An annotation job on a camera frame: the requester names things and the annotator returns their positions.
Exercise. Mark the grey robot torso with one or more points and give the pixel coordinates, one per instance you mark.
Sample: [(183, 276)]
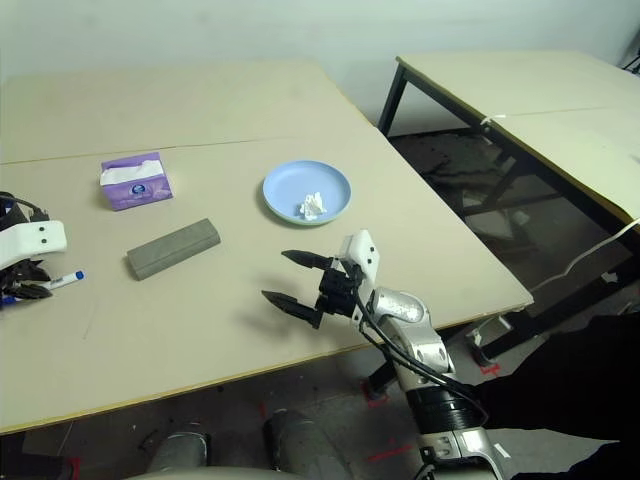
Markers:
[(210, 474)]

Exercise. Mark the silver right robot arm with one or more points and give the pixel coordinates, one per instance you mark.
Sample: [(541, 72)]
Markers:
[(430, 360)]

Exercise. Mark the blue plastic plate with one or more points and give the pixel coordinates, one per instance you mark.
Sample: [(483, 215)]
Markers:
[(300, 182)]

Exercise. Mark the dark floor mat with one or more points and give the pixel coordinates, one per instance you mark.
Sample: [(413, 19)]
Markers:
[(440, 160)]

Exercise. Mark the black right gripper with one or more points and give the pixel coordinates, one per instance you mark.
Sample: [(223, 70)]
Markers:
[(340, 292)]

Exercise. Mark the purple tissue box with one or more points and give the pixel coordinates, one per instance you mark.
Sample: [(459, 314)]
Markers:
[(135, 187)]

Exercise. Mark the bystander in black clothes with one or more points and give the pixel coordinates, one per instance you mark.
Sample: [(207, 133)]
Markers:
[(565, 380)]

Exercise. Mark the grey robot left leg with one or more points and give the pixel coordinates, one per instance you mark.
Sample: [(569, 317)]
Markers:
[(180, 452)]

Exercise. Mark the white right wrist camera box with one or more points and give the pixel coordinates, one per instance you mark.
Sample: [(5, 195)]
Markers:
[(365, 255)]

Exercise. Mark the beige table black legs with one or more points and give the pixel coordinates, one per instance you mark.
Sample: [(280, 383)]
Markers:
[(525, 80)]

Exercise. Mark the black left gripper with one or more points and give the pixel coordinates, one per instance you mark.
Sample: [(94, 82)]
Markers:
[(7, 282)]

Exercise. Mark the white marker blue cap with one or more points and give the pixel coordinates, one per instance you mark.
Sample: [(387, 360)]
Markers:
[(65, 280)]

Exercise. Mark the white tissue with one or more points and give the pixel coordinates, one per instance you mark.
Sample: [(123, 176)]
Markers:
[(312, 206)]

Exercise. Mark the grey glasses case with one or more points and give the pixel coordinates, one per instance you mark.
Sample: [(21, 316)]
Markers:
[(172, 247)]

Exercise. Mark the grey robot leg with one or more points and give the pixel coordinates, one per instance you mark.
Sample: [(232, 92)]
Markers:
[(180, 452), (302, 445)]

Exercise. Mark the small white floor object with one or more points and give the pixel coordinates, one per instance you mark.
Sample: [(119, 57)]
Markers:
[(520, 217)]

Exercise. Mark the black metal table foot bar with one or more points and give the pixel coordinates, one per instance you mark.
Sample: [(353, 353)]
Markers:
[(382, 377), (540, 325)]

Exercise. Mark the grey robot right leg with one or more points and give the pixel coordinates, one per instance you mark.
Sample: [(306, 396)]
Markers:
[(302, 445)]

